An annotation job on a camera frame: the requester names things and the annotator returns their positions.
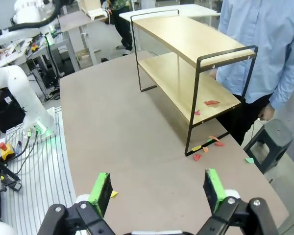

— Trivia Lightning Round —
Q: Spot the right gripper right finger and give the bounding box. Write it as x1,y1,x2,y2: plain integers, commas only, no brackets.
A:
198,168,280,235

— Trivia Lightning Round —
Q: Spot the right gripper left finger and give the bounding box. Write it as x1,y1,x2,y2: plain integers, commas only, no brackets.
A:
38,172,116,235

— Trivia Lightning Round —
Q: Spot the person's left forearm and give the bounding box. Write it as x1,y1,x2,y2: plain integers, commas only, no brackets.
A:
269,48,294,111

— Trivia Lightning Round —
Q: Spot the person's left hand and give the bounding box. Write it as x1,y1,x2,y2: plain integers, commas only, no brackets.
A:
258,105,276,122

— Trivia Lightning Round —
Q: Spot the ribbed aluminium mounting plate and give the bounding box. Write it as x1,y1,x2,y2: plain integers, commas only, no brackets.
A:
0,105,76,235

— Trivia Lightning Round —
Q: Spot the black plastic stool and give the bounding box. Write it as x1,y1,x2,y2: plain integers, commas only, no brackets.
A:
244,118,294,174

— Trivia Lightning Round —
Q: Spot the yellow red emergency stop button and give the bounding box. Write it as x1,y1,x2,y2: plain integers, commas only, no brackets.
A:
0,142,15,160

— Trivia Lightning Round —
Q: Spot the black equipment box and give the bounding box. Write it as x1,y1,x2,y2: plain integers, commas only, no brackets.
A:
0,89,25,134

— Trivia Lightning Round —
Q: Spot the person in blue shirt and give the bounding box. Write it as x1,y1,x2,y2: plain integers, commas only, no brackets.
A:
215,0,294,145

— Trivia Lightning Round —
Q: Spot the background person colourful top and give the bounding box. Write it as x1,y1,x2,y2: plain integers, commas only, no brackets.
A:
107,0,134,56

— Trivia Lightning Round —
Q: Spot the brown background table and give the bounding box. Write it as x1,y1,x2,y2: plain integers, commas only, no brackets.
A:
57,11,108,67

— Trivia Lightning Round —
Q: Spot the white rounded table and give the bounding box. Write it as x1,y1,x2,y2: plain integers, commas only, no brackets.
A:
119,3,221,25

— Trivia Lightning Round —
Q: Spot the plywood box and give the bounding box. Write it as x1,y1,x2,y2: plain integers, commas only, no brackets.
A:
77,0,108,20

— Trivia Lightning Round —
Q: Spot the black base cable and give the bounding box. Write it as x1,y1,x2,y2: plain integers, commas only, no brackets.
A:
13,131,39,175
14,132,32,159

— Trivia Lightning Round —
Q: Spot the black metal bracket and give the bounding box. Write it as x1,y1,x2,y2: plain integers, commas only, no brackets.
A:
0,154,22,192

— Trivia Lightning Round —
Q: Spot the aluminium frame workbench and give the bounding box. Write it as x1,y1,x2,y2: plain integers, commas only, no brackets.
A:
24,30,79,98

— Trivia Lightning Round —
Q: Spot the two-tier wooden shelf black frame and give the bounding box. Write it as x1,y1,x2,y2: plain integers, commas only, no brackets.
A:
130,9,259,157

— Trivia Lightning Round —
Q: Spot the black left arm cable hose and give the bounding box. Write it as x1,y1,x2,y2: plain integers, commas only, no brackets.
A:
0,13,61,41

